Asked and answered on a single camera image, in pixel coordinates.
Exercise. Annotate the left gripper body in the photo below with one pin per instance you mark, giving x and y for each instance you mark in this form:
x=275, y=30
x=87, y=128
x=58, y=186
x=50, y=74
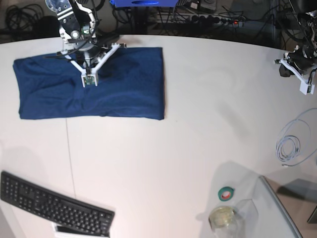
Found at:
x=302, y=59

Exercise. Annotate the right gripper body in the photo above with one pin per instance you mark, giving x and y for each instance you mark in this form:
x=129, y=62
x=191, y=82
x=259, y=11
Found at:
x=89, y=55

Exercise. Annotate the dark blue t-shirt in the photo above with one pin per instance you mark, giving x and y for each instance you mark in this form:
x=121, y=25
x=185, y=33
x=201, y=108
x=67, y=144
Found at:
x=131, y=84

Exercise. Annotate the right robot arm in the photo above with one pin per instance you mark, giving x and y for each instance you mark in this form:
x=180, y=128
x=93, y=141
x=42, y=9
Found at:
x=78, y=24

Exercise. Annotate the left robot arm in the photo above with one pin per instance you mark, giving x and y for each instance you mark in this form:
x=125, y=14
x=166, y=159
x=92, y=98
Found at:
x=305, y=14

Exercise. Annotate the blue box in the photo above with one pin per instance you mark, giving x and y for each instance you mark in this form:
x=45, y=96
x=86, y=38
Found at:
x=145, y=3

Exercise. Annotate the black power strip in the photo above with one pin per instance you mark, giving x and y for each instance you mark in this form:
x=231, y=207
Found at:
x=213, y=20

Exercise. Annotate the green electrical tape roll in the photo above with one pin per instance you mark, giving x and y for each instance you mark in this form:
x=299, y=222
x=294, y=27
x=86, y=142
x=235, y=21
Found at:
x=226, y=193

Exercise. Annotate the black computer keyboard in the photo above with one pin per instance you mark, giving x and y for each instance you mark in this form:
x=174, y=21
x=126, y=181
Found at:
x=68, y=212

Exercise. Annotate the clear glass jar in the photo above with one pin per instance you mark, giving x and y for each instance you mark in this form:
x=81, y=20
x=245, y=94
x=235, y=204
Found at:
x=223, y=222

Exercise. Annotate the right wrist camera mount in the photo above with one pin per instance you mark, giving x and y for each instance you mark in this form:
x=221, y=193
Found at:
x=89, y=75

